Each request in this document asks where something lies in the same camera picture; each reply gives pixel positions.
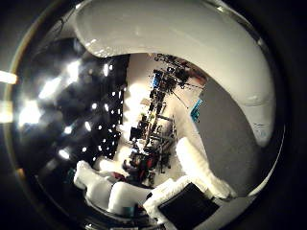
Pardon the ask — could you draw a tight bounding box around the white Clorox spray bottle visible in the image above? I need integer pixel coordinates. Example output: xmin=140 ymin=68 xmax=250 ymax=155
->
xmin=74 ymin=0 xmax=276 ymax=149

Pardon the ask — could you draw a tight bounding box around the teal striped cloth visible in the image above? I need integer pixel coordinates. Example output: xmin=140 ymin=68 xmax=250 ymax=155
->
xmin=190 ymin=99 xmax=204 ymax=124

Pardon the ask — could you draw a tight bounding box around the person in dark clothes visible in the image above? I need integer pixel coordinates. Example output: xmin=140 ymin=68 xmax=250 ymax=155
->
xmin=122 ymin=158 xmax=155 ymax=187

